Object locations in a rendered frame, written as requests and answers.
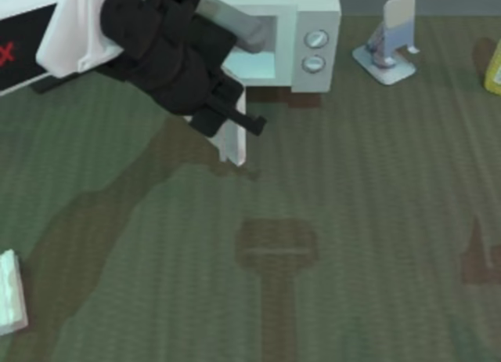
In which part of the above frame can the white phone stand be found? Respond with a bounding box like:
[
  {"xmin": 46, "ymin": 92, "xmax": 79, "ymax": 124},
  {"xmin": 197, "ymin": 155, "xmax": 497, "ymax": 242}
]
[{"xmin": 351, "ymin": 0, "xmax": 422, "ymax": 87}]

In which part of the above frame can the yellow bottle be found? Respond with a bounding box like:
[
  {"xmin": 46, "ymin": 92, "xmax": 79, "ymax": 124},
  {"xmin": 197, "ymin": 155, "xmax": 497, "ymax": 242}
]
[{"xmin": 482, "ymin": 38, "xmax": 501, "ymax": 96}]

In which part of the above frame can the white microwave door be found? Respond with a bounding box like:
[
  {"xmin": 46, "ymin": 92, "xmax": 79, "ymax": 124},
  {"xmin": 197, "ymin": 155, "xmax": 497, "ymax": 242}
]
[{"xmin": 216, "ymin": 89, "xmax": 249, "ymax": 168}]

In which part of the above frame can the white box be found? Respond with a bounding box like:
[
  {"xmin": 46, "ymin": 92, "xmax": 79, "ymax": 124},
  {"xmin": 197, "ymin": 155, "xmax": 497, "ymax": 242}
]
[{"xmin": 0, "ymin": 248, "xmax": 30, "ymax": 336}]

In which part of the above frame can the white toy microwave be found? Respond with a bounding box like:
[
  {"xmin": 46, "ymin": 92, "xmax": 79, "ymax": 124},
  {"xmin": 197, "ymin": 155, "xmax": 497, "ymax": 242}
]
[{"xmin": 195, "ymin": 0, "xmax": 342, "ymax": 95}]

